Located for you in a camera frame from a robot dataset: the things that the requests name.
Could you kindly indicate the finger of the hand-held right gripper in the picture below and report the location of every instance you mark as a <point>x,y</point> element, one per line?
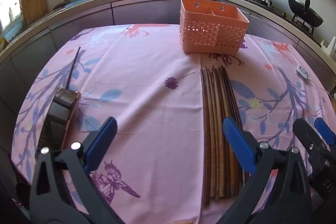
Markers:
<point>305,134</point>
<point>325,130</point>

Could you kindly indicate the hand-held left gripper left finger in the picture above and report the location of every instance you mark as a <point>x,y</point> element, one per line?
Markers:
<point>101,138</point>

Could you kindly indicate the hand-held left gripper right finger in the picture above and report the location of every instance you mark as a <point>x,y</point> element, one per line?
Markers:
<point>237,141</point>

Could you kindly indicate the bundle of wooden chopsticks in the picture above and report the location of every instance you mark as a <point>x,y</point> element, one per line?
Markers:
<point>215,121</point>

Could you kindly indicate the orange plastic utensil basket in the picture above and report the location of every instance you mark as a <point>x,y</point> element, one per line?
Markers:
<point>210,35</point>

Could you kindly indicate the smartphone with pink case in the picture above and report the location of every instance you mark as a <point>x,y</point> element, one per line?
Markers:
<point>56,116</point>

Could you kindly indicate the white round-button remote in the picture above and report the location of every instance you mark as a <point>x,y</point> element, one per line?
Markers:
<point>301,71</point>

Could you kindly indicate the pink floral tablecloth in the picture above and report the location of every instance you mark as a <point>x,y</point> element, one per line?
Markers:
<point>144,82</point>

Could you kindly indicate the thin black stick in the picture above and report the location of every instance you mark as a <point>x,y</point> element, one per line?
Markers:
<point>72,69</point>

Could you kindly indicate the white plastic stand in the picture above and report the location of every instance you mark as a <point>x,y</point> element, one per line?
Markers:
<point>330,47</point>

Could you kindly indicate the black wok with lid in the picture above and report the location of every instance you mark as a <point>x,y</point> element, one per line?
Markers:
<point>304,14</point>

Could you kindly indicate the black gas stove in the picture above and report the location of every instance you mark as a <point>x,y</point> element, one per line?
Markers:
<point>278,10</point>

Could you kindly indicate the wooden cutting board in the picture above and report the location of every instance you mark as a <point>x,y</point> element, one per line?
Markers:
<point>34,3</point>

